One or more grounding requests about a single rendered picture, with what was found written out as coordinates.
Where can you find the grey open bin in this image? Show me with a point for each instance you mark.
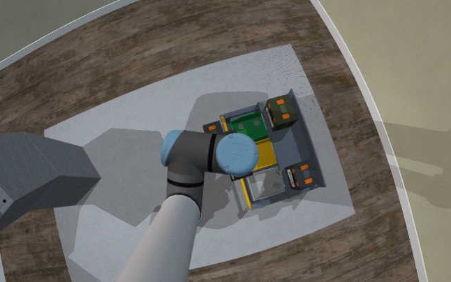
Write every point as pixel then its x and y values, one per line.
pixel 260 184

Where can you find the green open bin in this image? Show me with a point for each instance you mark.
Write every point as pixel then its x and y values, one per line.
pixel 255 132

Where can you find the yellow bin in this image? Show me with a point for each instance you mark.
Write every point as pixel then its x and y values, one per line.
pixel 266 154

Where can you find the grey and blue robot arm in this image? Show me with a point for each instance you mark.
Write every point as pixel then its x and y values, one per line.
pixel 164 252

